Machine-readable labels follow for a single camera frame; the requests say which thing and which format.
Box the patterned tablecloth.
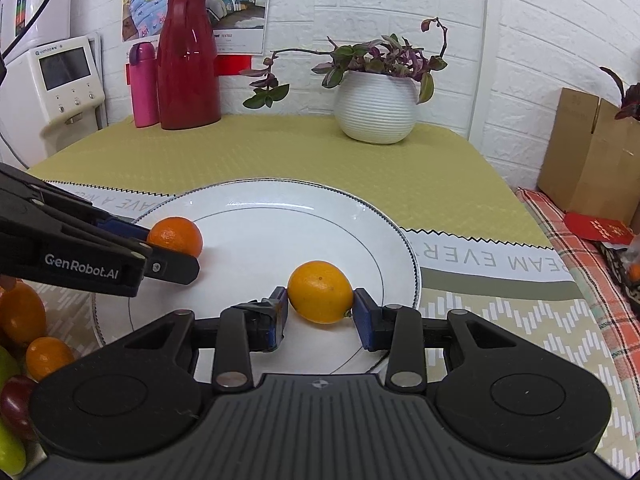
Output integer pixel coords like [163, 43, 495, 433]
[34, 116, 639, 476]

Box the red thermos jug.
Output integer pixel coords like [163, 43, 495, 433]
[157, 0, 221, 130]

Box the small yellow orange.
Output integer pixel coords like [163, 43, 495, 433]
[286, 261, 354, 325]

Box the pink water bottle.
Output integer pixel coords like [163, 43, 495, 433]
[129, 42, 160, 128]

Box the red envelope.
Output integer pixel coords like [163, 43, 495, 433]
[563, 212, 634, 246]

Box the bedding wall poster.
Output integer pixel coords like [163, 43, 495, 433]
[122, 0, 268, 76]

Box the white water purifier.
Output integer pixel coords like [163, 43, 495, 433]
[1, 0, 70, 63]

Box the clear plastic bag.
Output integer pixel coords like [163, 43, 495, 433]
[608, 234, 639, 304]

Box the white water dispenser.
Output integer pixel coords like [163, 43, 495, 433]
[1, 35, 107, 170]

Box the white ceramic plate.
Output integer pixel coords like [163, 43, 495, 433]
[92, 179, 422, 344]

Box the white pot purple plant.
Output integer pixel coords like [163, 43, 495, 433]
[241, 16, 448, 145]

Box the large orange with stem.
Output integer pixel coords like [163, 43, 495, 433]
[1, 281, 47, 347]

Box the small green apple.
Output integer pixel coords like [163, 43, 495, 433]
[0, 422, 26, 476]

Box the orange mandarin front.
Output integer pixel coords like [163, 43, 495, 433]
[146, 217, 203, 258]

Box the large green mango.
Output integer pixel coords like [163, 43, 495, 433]
[0, 347, 22, 390]

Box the brown cardboard box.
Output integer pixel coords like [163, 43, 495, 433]
[537, 88, 639, 226]

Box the plaid cloth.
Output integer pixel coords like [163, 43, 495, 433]
[516, 186, 640, 361]

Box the dark purple potted plant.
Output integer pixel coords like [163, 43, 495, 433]
[600, 66, 640, 122]

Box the small orange tangerine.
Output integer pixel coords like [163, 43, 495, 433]
[25, 337, 75, 382]

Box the dark red plum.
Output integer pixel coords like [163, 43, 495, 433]
[0, 375, 37, 441]

